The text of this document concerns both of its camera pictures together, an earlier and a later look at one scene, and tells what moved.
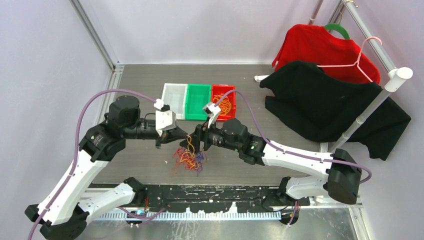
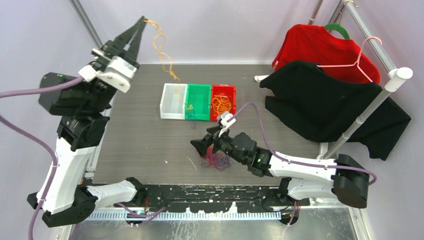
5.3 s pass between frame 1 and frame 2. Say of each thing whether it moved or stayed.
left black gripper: moved
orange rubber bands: stayed
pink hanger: stayed
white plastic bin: stayed
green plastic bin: stayed
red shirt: stayed
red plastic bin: stayed
